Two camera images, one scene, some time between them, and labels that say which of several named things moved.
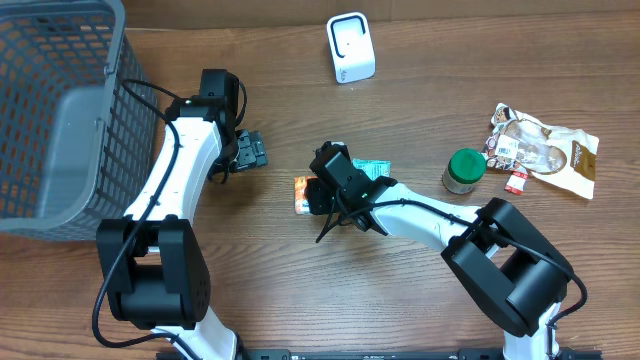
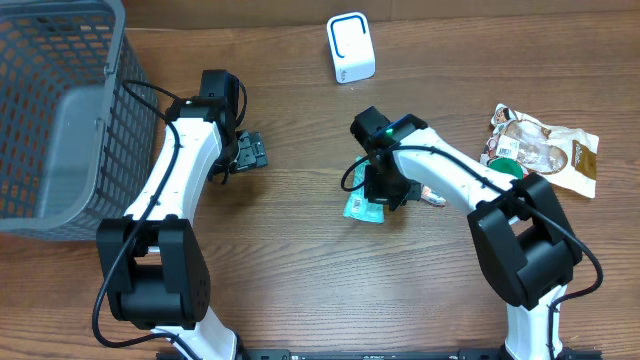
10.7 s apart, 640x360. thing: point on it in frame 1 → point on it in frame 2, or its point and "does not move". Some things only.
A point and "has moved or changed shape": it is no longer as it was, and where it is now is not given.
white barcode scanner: [351, 47] does not move
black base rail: [390, 354] does not move
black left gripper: [251, 151] does not move
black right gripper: [317, 196] → [387, 191]
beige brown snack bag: [563, 156] does not move
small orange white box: [301, 202] has moved or changed shape
